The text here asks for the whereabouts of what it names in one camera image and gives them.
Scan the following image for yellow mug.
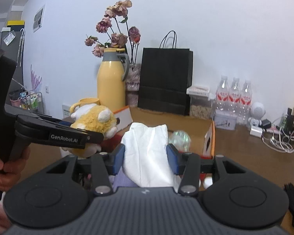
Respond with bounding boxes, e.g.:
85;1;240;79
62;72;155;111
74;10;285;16
69;98;100;114

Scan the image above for dark grey cabinet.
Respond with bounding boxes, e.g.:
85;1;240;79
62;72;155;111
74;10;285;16
0;21;25;101

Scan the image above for right water bottle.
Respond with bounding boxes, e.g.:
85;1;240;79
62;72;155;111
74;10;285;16
239;80;252;125

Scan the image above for middle water bottle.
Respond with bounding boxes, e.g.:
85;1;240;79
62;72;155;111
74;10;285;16
228;78;241;113

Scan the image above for black paper bag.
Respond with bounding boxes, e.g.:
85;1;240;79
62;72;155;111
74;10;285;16
137;30;193;116

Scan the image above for water bottle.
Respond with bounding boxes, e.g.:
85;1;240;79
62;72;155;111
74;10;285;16
239;80;252;125
228;78;241;113
215;75;229;111

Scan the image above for white cloth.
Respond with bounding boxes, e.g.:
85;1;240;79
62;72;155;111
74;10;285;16
121;123;181;191

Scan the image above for black adapter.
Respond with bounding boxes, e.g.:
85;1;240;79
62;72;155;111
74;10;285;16
259;119;271;130

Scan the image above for pink fuzzy vase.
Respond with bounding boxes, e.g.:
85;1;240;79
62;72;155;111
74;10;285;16
126;64;141;107

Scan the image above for clear seed container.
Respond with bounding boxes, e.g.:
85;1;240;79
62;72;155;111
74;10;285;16
186;85;213;120

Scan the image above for lilac folded towel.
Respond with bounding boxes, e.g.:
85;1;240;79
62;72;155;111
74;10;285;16
109;167;138;192

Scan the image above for white cable bundle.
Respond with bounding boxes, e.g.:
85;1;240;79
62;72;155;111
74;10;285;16
261;117;294;153

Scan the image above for white robot toy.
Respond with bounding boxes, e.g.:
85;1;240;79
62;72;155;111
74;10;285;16
247;102;266;130

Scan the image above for person's left hand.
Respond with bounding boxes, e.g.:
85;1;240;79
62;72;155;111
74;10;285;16
0;147;30;192

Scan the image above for white charger block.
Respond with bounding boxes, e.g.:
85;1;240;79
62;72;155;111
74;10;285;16
250;126;263;138

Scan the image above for orange cardboard box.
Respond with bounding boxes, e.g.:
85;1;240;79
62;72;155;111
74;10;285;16
101;106;216;159

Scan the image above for yellow plush toy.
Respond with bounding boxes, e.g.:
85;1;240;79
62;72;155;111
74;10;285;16
61;103;117;158

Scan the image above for left water bottle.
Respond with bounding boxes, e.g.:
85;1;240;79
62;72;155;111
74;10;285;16
215;75;229;111

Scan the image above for dried pink roses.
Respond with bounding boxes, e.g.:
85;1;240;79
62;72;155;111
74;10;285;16
84;0;141;64

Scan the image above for yellow thermos jug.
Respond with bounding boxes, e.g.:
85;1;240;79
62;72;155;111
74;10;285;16
97;48;130;112

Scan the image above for white plastic cap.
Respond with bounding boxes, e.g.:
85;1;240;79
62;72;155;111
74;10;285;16
203;176;213;189

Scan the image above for white metal tin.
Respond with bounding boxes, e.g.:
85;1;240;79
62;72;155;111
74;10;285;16
213;110;237;130

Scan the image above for wire storage basket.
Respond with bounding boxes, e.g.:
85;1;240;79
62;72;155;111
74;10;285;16
9;89;44;114

